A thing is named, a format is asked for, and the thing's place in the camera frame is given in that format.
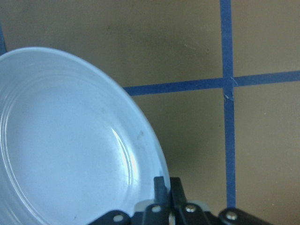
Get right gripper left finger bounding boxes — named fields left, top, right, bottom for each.
left=90, top=176, right=170, bottom=225

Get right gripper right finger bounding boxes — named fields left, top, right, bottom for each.
left=170, top=177, right=270, bottom=225

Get blue plate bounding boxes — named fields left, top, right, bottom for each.
left=0, top=47, right=170, bottom=225

